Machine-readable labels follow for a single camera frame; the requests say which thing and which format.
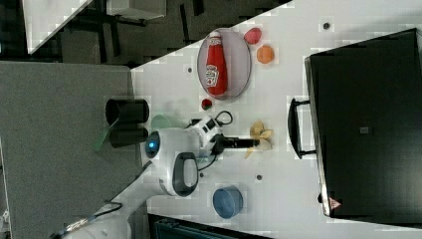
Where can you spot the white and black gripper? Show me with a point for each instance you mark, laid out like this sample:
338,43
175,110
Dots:
208,127

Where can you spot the peeled toy banana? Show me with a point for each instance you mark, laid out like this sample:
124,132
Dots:
262,135

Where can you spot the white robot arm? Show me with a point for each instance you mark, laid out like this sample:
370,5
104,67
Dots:
172,170

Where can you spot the toy strawberry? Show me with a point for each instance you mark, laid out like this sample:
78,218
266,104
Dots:
206,104

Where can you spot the blue bowl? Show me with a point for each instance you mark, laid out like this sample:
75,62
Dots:
228,201

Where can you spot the red ketchup bottle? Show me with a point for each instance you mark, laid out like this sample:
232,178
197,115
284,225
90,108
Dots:
216,71

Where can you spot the green perforated colander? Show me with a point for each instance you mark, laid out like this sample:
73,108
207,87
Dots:
164,121

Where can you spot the grey oval plate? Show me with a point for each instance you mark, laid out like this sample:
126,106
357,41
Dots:
238,64

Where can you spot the orange toy fruit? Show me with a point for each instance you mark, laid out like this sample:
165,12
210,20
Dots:
265,54

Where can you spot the black cylinder holder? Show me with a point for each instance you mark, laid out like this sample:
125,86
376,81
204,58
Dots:
126,111
121,137

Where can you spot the red toy apple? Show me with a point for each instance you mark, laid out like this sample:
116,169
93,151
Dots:
253,36

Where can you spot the black toaster oven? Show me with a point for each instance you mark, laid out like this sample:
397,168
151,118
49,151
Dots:
366,112

